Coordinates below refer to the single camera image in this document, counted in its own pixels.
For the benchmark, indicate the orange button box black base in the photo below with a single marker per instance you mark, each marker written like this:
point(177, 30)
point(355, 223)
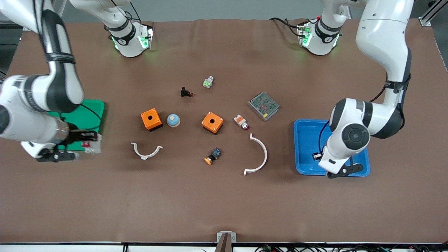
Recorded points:
point(151, 119)
point(212, 122)

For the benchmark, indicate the blue plastic tray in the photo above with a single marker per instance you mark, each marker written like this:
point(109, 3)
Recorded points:
point(308, 147)

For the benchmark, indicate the green plastic tray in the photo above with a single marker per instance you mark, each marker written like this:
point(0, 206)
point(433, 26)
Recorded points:
point(94, 115)

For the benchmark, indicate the small black capacitor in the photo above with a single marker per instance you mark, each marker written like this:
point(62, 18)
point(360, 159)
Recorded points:
point(316, 156)

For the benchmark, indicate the aluminium frame profile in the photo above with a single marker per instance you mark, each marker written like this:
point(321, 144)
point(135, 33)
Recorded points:
point(428, 17)

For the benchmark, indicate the brown table mat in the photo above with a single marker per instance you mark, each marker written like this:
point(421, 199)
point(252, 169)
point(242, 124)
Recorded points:
point(224, 203)

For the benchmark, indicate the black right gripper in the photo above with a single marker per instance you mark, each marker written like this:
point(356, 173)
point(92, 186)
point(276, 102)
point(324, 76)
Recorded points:
point(76, 137)

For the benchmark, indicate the small white curved clamp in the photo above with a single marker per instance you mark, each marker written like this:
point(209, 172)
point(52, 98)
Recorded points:
point(145, 155)

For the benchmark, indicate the metal mesh power supply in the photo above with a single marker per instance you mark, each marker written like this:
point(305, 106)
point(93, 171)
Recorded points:
point(263, 106)

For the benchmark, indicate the green silver push button switch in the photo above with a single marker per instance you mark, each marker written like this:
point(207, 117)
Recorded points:
point(208, 82)

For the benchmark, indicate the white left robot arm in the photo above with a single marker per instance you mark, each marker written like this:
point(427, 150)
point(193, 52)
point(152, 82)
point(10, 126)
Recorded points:
point(381, 38)

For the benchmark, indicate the white circuit breaker red switch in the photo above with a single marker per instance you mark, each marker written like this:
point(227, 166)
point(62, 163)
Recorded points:
point(93, 147)

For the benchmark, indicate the large white curved arc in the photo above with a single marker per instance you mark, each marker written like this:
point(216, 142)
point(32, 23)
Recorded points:
point(265, 154)

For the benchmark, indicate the orange black push button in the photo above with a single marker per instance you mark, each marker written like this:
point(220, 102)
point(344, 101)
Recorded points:
point(212, 156)

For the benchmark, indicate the blue dome buzzer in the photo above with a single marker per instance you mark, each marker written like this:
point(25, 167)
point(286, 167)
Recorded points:
point(173, 120)

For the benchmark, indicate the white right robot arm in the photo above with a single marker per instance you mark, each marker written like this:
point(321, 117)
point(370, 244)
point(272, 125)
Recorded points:
point(59, 80)

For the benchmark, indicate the red white orange indicator lamp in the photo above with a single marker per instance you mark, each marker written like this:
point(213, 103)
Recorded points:
point(240, 121)

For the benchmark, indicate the grey metal edge bracket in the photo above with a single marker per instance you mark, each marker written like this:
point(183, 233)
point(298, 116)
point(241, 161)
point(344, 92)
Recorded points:
point(219, 235)

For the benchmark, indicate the black indicator light red tip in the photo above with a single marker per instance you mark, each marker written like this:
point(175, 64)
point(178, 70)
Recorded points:
point(184, 92)

